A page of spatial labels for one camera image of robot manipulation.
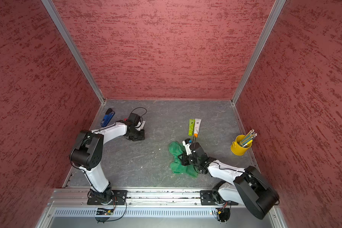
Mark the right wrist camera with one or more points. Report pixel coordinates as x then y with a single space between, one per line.
187 143

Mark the lime green toothpaste tube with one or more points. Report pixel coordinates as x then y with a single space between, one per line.
191 127

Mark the white tube orange cap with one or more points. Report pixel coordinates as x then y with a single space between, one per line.
196 127

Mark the yellow cup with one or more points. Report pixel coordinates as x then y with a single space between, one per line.
237 149

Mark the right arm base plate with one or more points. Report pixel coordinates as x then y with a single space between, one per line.
212 198

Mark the corner aluminium profile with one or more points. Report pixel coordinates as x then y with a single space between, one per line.
56 18
271 20

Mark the green microfiber cloth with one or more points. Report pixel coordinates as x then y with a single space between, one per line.
177 150

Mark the right corner aluminium profile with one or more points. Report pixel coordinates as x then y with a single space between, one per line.
271 20

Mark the left corner aluminium profile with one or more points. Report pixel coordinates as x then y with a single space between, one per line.
56 18

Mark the blue stapler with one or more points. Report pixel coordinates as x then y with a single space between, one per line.
107 117

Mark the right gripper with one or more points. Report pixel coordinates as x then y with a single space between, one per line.
184 159

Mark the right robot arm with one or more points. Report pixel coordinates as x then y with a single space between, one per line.
238 186

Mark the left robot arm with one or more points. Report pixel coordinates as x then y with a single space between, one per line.
88 150

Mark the pencils in cup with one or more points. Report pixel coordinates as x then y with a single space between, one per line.
248 138

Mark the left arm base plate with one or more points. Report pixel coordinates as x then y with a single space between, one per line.
118 197

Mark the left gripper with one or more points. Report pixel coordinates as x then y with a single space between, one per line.
141 137

